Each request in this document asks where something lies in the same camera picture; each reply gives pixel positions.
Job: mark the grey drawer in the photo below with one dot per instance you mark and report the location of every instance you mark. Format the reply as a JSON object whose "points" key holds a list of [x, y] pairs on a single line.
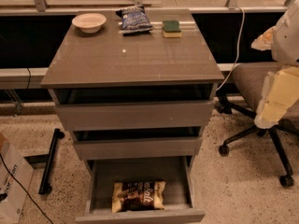
{"points": [[178, 196], [143, 107], [138, 143]]}

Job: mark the grey top drawer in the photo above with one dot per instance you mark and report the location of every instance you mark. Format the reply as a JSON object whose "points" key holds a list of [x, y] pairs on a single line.
{"points": [[143, 107]]}

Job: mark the grey office chair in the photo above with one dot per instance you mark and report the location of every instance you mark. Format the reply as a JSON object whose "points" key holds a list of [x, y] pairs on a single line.
{"points": [[249, 79]]}

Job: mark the grey middle drawer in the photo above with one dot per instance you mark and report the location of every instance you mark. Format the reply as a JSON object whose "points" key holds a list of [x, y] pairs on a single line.
{"points": [[138, 143]]}

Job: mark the grey bottom drawer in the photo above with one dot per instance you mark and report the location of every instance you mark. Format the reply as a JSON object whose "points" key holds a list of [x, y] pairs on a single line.
{"points": [[178, 196]]}

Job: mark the brown chip bag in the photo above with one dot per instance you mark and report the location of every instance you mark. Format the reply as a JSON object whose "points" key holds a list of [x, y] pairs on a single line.
{"points": [[138, 196]]}

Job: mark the white bowl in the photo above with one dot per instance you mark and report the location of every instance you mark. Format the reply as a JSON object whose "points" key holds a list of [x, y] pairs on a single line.
{"points": [[89, 23]]}

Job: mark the white cardboard box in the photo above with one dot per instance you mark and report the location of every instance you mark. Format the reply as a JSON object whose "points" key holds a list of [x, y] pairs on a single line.
{"points": [[15, 176]]}

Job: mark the grey drawer cabinet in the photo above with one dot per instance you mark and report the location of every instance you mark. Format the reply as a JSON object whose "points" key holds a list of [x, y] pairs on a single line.
{"points": [[109, 58]]}

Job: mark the green yellow sponge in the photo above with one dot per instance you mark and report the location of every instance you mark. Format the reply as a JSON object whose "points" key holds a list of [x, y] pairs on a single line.
{"points": [[171, 29]]}

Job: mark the blue chip bag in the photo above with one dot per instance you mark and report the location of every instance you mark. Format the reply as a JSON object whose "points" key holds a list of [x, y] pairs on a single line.
{"points": [[134, 20]]}

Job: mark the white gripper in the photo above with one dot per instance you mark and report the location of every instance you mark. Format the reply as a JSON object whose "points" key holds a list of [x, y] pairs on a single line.
{"points": [[287, 39]]}

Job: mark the black metal bar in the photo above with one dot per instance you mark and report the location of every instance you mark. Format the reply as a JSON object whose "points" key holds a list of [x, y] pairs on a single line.
{"points": [[45, 187]]}

